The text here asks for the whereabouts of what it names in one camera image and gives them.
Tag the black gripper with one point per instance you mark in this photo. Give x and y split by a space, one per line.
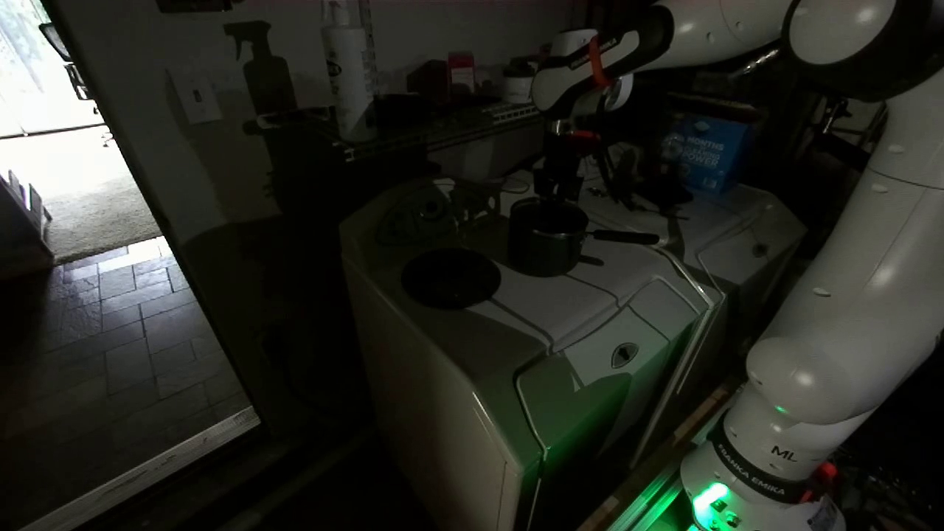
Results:
564 148

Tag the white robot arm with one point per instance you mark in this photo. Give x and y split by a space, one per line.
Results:
871 306

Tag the black cooking pot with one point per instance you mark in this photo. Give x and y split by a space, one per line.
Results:
555 248

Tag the white cup on shelf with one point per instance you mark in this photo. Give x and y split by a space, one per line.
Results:
514 86

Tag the blue box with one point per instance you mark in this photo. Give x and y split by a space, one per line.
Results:
705 152

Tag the black round dish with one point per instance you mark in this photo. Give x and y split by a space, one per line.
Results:
450 279

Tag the white washing machine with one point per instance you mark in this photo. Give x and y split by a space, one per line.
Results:
736 239
524 412

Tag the white tall bottle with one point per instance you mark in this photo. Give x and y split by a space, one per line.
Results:
348 70

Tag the dark spray bottle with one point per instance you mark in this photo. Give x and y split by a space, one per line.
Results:
267 74

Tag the white light switch plate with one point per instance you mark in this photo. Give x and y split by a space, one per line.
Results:
195 99

